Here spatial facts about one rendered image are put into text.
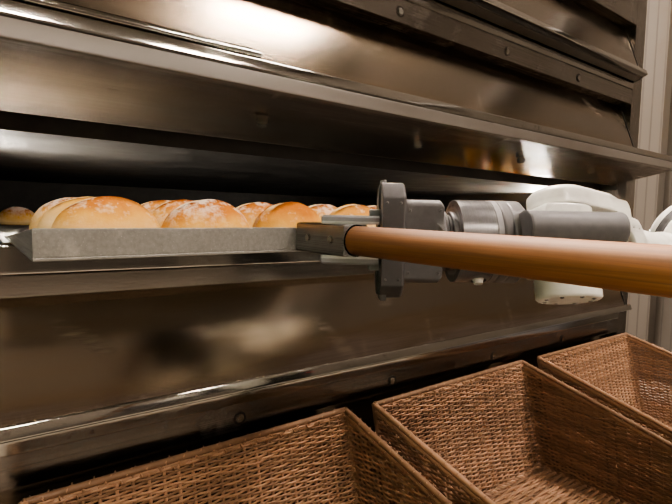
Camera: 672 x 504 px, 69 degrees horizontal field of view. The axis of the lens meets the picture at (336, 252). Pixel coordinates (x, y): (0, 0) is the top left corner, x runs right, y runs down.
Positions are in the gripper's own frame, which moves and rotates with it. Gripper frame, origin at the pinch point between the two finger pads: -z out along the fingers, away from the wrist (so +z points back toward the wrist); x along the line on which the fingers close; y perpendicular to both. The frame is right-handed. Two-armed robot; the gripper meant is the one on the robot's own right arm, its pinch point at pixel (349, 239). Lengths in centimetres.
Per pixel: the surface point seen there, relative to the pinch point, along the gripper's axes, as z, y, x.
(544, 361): 60, -77, -37
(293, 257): -7.7, -37.9, -5.8
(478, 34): 34, -67, 45
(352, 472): 4, -39, -47
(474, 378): 35, -63, -37
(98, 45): -28.5, -6.3, 21.1
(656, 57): 251, -322, 123
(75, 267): -37.2, -17.7, -5.7
